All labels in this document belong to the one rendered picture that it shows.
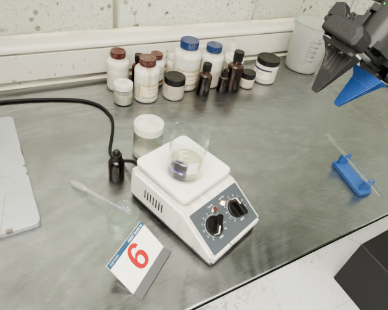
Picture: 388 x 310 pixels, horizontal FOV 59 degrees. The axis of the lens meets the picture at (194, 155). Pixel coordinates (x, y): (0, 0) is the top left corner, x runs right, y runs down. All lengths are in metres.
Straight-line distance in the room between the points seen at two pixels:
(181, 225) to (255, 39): 0.75
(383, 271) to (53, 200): 0.53
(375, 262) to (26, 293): 0.49
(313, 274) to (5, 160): 0.58
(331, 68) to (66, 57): 0.61
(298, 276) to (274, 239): 0.07
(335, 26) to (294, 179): 0.35
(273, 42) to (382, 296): 0.85
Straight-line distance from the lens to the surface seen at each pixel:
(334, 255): 0.67
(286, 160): 0.80
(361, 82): 0.63
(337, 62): 0.55
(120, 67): 0.87
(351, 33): 0.51
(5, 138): 0.77
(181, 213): 0.54
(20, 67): 0.90
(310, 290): 0.61
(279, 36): 1.22
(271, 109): 0.95
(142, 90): 0.85
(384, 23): 0.58
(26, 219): 0.62
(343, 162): 0.84
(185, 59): 0.89
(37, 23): 0.91
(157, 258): 0.57
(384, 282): 0.58
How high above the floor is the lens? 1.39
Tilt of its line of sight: 41 degrees down
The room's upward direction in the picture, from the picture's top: 12 degrees clockwise
